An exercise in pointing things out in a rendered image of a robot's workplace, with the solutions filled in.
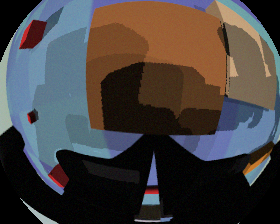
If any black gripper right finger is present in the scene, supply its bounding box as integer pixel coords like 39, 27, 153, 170
153, 135, 250, 218

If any red square block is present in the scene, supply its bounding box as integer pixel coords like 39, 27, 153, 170
27, 112, 36, 125
48, 164, 69, 188
19, 20, 47, 49

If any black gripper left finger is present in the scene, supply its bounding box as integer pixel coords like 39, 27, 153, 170
56, 133, 156, 217

